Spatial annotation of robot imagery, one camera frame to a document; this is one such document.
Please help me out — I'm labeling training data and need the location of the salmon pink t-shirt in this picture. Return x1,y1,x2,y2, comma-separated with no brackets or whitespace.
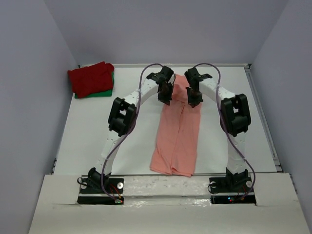
150,75,201,177

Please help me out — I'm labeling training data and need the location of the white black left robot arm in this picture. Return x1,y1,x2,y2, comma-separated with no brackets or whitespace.
88,63,175,199

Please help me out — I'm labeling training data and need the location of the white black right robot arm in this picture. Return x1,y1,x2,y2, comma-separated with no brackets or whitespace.
184,67,255,195

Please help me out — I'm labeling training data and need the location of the folded green t-shirt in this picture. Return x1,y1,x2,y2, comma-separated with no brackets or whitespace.
74,70,115,99

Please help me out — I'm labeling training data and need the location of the folded dark red t-shirt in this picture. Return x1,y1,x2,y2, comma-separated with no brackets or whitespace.
67,61,115,98

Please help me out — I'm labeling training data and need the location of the aluminium table edge rail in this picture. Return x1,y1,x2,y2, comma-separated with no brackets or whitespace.
244,63,284,173

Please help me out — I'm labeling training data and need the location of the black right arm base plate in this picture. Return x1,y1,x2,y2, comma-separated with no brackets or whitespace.
207,177,256,205

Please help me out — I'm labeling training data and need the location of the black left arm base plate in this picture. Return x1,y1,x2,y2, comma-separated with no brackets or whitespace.
77,177,124,205

